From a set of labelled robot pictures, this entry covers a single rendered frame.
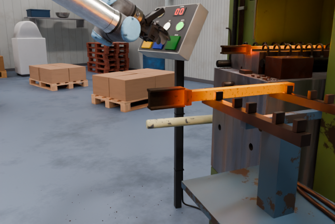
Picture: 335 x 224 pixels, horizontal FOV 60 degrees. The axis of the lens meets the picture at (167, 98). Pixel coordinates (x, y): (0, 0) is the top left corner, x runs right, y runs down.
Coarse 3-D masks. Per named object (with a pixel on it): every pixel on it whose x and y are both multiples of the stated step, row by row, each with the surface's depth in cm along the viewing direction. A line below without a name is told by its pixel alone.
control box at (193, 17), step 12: (168, 12) 156; (180, 12) 148; (192, 12) 142; (204, 12) 145; (192, 24) 141; (180, 36) 142; (192, 36) 142; (144, 48) 159; (180, 48) 138; (192, 48) 143
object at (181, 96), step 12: (264, 84) 75; (276, 84) 75; (288, 84) 76; (156, 96) 63; (168, 96) 64; (180, 96) 65; (192, 96) 66; (204, 96) 67; (228, 96) 69; (240, 96) 71; (156, 108) 63; (168, 108) 64
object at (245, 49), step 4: (244, 44) 107; (224, 48) 103; (228, 48) 104; (232, 48) 104; (236, 48) 104; (240, 48) 105; (244, 48) 105; (248, 48) 104; (252, 48) 105; (256, 48) 106; (260, 48) 106; (264, 48) 107; (220, 52) 105; (224, 52) 103; (228, 52) 103; (232, 52) 104; (236, 52) 104; (240, 52) 104; (244, 52) 105; (248, 52) 104
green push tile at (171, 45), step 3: (171, 36) 145; (174, 36) 143; (177, 36) 142; (171, 39) 144; (174, 39) 142; (177, 39) 141; (168, 42) 145; (171, 42) 143; (174, 42) 142; (177, 42) 141; (168, 45) 144; (171, 45) 142; (174, 45) 141; (165, 48) 145; (168, 48) 143; (171, 48) 141; (174, 48) 140
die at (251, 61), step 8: (272, 48) 107; (288, 48) 108; (304, 48) 110; (320, 48) 112; (328, 48) 113; (232, 56) 118; (240, 56) 112; (248, 56) 106; (256, 56) 102; (264, 56) 100; (304, 56) 105; (328, 56) 108; (232, 64) 118; (240, 64) 112; (248, 64) 107; (256, 64) 102; (256, 72) 102; (264, 72) 102
